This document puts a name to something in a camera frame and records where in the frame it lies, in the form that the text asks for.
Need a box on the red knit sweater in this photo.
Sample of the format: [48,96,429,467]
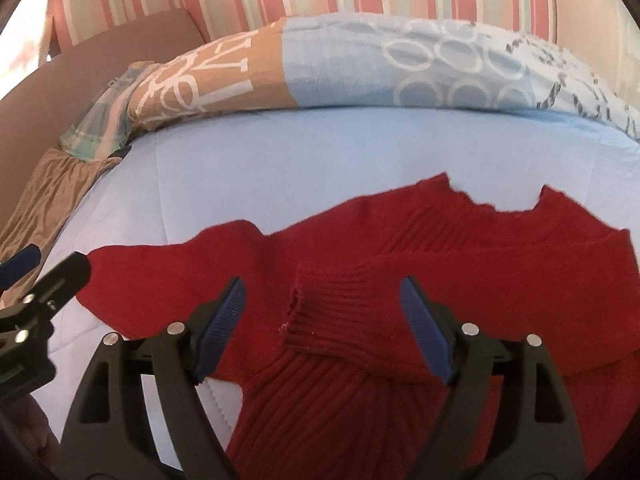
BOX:
[76,172,640,480]

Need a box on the brown bed sheet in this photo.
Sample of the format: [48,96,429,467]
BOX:
[0,147,123,306]

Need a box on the light blue bed quilt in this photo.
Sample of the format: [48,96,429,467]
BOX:
[40,105,640,480]

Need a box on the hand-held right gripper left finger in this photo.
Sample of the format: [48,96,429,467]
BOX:
[57,276,247,480]

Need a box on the teal and pink plaid cloth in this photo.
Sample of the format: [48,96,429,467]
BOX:
[60,60,161,162]

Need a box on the brown board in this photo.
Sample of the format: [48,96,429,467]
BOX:
[0,7,211,231]

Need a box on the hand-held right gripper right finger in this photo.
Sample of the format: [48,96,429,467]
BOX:
[400,276,587,480]

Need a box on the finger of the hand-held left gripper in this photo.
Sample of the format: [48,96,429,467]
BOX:
[0,244,42,291]
[0,251,92,333]

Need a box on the patterned blue tan pillow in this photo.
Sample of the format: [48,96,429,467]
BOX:
[127,16,640,141]

